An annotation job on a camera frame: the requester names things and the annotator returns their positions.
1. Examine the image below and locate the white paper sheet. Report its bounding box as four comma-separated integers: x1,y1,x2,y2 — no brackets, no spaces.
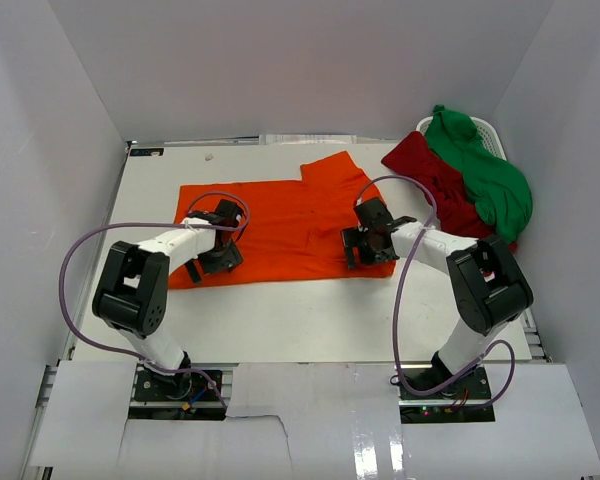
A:
219,132,359,147

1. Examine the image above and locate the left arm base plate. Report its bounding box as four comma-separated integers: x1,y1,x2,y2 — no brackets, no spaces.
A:
128,364,234,421

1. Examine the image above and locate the black label sticker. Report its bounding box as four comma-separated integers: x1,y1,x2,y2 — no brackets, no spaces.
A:
129,148,164,157

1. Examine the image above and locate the white perforated laundry basket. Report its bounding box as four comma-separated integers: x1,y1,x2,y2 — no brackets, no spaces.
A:
415,116,507,161

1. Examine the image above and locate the green t shirt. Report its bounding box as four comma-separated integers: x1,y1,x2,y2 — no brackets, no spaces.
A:
425,104,533,244

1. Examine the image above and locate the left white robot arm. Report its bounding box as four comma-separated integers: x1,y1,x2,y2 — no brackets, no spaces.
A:
92,199,244,399

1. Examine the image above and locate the orange t shirt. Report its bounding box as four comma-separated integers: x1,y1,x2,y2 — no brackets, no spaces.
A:
169,152,395,290

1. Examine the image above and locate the red t shirt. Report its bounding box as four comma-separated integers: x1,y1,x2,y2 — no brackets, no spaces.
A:
381,131,517,251

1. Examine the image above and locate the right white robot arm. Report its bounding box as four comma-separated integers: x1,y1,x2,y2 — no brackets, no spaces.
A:
341,197,533,399

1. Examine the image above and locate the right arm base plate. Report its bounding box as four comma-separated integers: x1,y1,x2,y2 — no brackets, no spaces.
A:
390,367,496,425

